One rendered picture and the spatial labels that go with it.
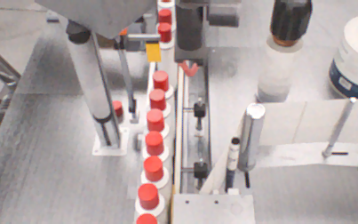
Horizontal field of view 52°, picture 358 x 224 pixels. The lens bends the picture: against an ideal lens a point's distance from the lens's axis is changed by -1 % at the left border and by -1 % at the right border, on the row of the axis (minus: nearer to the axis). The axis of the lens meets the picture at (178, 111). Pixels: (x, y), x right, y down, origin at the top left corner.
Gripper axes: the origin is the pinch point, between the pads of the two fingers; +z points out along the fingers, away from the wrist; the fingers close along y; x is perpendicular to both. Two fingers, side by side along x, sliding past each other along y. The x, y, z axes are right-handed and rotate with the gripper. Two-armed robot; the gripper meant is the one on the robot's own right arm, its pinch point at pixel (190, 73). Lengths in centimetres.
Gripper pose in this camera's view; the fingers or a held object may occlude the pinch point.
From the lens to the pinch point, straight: 85.2
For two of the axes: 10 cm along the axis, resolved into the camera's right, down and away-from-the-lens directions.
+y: 0.3, -7.7, 6.4
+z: 0.3, 6.4, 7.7
